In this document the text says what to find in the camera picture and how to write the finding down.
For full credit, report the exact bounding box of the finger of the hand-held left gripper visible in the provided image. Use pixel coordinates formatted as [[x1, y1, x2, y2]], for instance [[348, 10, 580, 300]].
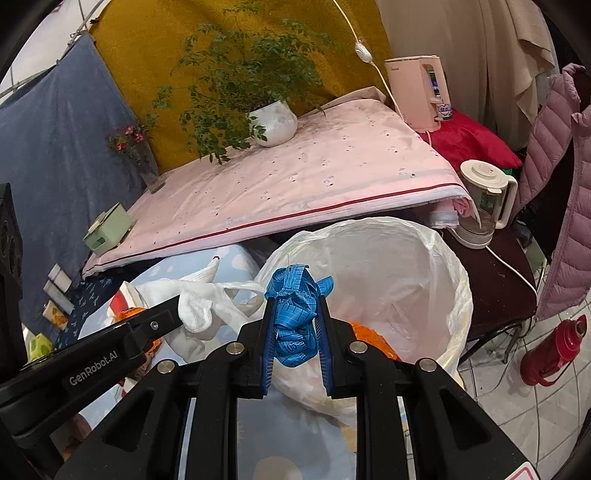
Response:
[[122, 295, 185, 357]]

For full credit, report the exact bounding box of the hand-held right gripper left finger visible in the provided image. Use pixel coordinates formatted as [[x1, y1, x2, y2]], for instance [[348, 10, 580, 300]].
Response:
[[54, 295, 279, 480]]

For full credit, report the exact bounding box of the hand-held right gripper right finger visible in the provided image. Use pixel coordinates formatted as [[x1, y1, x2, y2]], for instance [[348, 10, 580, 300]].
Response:
[[315, 295, 540, 480]]

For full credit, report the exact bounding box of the blue measuring tape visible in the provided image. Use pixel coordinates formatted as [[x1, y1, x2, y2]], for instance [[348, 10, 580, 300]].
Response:
[[265, 264, 334, 368]]

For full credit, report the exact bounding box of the red and white bag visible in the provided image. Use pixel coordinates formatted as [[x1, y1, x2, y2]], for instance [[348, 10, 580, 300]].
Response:
[[107, 279, 142, 319]]

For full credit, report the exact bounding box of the white tissue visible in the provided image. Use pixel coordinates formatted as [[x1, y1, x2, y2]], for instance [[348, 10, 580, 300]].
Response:
[[134, 257, 223, 336]]

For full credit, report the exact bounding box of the orange peel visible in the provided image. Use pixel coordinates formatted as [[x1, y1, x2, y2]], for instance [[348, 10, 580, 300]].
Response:
[[348, 320, 400, 363], [112, 306, 163, 357]]

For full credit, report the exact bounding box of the white plastic bag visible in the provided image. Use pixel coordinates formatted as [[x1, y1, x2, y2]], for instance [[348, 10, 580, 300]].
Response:
[[255, 217, 475, 418]]

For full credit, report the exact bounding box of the yellow green carton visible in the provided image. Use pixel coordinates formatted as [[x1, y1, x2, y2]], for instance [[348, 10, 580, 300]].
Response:
[[27, 332, 52, 363]]

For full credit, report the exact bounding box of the small box with orange print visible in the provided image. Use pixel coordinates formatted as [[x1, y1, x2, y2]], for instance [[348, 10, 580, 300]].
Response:
[[42, 300, 70, 330]]

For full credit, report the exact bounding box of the navy printed cloth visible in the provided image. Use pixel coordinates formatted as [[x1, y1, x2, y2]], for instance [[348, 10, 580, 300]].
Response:
[[54, 267, 155, 352]]

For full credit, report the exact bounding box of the small white box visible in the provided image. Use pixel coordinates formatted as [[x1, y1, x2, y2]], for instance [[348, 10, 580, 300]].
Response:
[[43, 279, 75, 315], [48, 264, 71, 292]]

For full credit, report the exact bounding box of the light blue printed sheet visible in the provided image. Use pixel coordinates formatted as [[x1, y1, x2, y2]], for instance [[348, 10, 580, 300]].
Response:
[[55, 244, 409, 480]]

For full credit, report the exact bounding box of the green tissue box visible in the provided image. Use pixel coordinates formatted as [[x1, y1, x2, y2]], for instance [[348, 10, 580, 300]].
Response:
[[82, 204, 136, 256]]

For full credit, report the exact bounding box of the glass vase with flowers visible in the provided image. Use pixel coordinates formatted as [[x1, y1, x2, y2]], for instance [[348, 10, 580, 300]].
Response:
[[108, 123, 167, 193]]

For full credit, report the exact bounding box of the pink tablecloth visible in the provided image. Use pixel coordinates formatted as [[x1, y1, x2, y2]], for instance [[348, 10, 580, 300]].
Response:
[[82, 87, 475, 278]]

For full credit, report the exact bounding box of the dark chair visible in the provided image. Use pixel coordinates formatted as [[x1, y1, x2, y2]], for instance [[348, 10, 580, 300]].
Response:
[[438, 225, 539, 366]]

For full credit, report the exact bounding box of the blue hanging blanket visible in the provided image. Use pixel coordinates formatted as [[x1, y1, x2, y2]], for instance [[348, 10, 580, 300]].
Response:
[[0, 33, 158, 282]]

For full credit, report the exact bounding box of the white electric kettle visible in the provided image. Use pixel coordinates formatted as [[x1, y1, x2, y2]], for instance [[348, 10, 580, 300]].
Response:
[[449, 159, 519, 250]]

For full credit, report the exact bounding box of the red thermos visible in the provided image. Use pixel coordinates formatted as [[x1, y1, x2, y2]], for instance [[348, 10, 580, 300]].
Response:
[[520, 315, 588, 387]]

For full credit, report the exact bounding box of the potted plant in white pot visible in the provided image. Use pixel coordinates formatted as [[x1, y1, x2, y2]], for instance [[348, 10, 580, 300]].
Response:
[[148, 31, 339, 165]]

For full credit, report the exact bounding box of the yellow blanket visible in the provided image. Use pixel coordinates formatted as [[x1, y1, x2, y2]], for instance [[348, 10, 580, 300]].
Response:
[[89, 0, 394, 169]]

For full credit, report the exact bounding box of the red cloth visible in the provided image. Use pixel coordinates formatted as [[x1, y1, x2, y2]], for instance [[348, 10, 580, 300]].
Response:
[[416, 108, 524, 174]]

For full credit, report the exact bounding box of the pink down jacket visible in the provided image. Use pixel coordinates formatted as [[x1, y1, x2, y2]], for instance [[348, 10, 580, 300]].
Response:
[[510, 64, 591, 322]]

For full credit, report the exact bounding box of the beige curtain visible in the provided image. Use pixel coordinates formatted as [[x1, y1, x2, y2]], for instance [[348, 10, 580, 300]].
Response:
[[374, 0, 557, 154]]

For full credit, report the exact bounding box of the white kettle cable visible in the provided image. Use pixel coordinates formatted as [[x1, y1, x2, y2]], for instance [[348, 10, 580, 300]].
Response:
[[484, 246, 539, 297]]

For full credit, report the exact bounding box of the white cable with switch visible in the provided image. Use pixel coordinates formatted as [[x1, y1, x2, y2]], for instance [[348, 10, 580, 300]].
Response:
[[332, 0, 408, 121]]

